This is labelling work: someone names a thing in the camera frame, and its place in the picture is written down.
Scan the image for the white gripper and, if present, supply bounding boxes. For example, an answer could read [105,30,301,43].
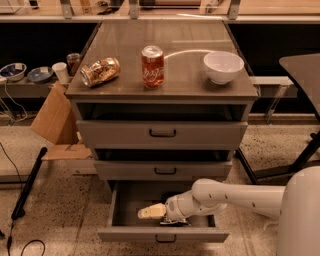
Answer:
[138,191,226,219]

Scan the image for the blue chip bag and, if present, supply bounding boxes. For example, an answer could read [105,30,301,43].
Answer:
[159,193,191,227]

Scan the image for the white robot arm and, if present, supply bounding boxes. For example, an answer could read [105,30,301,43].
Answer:
[137,166,320,256]

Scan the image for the bottom grey drawer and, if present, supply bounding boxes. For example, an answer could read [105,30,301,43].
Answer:
[97,181,229,243]

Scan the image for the grey drawer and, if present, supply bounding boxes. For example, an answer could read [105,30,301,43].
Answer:
[77,120,247,150]
[94,161,232,181]
[97,181,229,243]

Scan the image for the middle grey drawer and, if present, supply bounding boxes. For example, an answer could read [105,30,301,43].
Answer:
[94,161,232,181]

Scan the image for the top grey drawer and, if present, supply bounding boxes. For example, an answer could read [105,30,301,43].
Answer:
[77,120,247,150]

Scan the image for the grey drawer cabinet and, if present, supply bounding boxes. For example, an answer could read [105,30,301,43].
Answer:
[65,19,259,198]

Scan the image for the cardboard box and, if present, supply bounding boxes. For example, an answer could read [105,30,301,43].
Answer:
[31,82,92,160]

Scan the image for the black pole left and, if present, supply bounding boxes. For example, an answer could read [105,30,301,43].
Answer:
[11,147,47,220]

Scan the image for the red soda can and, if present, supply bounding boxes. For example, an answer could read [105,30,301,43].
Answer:
[141,45,164,88]

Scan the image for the white bowl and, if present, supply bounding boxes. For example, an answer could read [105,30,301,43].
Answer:
[203,51,244,85]

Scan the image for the white paper cup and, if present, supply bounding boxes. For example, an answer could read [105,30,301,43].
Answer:
[52,62,69,84]

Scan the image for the brown glass jar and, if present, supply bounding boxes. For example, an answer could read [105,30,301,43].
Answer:
[66,53,81,76]

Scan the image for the blue bowl right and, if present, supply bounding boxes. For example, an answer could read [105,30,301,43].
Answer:
[27,66,53,84]

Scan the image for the blue bowl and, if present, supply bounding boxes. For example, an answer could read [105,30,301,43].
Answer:
[0,63,27,82]
[27,66,53,84]

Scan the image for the blue bowl left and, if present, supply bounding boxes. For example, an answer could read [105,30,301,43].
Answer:
[0,63,27,82]

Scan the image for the dark round table top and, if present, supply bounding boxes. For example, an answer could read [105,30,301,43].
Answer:
[279,53,320,118]

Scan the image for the black cable on floor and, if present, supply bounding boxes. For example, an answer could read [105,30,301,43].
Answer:
[0,142,46,256]

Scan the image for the white cable left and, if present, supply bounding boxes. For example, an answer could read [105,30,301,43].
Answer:
[0,79,29,124]

